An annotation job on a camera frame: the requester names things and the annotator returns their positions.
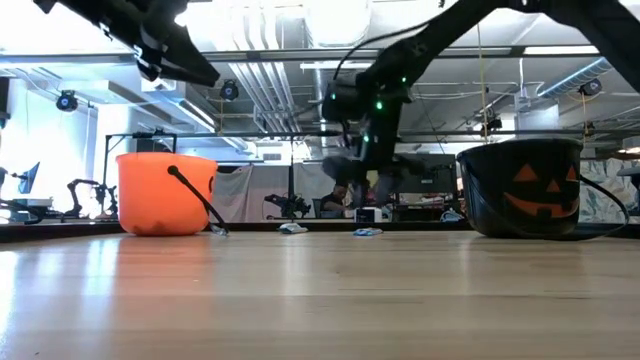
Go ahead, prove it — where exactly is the black jack-o-lantern bucket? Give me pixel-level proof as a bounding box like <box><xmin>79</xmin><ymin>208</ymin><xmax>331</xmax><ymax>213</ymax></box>
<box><xmin>456</xmin><ymin>138</ymin><xmax>632</xmax><ymax>240</ymax></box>

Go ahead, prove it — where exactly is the white background curtain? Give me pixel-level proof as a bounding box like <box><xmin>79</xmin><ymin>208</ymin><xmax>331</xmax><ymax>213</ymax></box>
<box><xmin>209</xmin><ymin>163</ymin><xmax>346</xmax><ymax>222</ymax></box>

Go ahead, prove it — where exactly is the long grey overhead beam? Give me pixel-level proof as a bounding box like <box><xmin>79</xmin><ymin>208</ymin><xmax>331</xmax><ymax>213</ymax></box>
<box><xmin>0</xmin><ymin>45</ymin><xmax>640</xmax><ymax>67</ymax></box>

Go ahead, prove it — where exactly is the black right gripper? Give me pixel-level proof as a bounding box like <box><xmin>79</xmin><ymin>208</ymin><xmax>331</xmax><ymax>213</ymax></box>
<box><xmin>322</xmin><ymin>102</ymin><xmax>429</xmax><ymax>209</ymax></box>

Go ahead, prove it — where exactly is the black wall speaker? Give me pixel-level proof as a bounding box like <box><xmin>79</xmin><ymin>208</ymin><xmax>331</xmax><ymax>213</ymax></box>
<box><xmin>0</xmin><ymin>76</ymin><xmax>12</xmax><ymax>132</ymax></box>

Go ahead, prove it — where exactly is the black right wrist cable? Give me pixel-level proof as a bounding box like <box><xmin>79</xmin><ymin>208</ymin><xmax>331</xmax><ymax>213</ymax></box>
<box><xmin>332</xmin><ymin>19</ymin><xmax>434</xmax><ymax>81</ymax></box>

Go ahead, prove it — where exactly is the small white box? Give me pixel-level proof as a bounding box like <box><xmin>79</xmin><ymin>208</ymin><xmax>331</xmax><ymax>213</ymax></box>
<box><xmin>353</xmin><ymin>206</ymin><xmax>384</xmax><ymax>224</ymax></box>

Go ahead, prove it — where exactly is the black ceiling spotlight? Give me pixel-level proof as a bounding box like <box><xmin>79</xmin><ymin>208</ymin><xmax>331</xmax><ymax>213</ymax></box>
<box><xmin>579</xmin><ymin>78</ymin><xmax>603</xmax><ymax>98</ymax></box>
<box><xmin>219</xmin><ymin>78</ymin><xmax>241</xmax><ymax>102</ymax></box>
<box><xmin>55</xmin><ymin>89</ymin><xmax>80</xmax><ymax>113</ymax></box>

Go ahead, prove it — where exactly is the person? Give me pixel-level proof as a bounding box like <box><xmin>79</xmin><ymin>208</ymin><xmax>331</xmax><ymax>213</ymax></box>
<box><xmin>319</xmin><ymin>183</ymin><xmax>352</xmax><ymax>220</ymax></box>

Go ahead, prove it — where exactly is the tilted background screen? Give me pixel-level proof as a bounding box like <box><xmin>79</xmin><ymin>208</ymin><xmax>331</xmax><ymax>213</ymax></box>
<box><xmin>16</xmin><ymin>160</ymin><xmax>42</xmax><ymax>196</ymax></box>

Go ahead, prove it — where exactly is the white ceiling unit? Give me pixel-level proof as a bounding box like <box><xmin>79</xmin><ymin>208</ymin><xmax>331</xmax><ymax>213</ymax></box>
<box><xmin>140</xmin><ymin>77</ymin><xmax>187</xmax><ymax>94</ymax></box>

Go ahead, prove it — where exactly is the dark background monitor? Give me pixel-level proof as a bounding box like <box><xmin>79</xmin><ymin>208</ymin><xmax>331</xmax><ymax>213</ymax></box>
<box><xmin>399</xmin><ymin>153</ymin><xmax>459</xmax><ymax>202</ymax></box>

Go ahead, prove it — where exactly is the orange halloween bucket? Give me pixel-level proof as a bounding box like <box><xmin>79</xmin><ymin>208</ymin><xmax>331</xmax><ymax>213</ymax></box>
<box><xmin>114</xmin><ymin>152</ymin><xmax>231</xmax><ymax>237</ymax></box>

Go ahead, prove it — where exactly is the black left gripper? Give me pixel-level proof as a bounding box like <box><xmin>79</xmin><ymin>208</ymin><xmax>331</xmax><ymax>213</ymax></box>
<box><xmin>99</xmin><ymin>0</ymin><xmax>221</xmax><ymax>88</ymax></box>

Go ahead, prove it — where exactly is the black background frame rig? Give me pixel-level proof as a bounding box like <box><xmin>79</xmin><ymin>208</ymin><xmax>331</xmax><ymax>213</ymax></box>
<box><xmin>102</xmin><ymin>129</ymin><xmax>346</xmax><ymax>224</ymax></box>

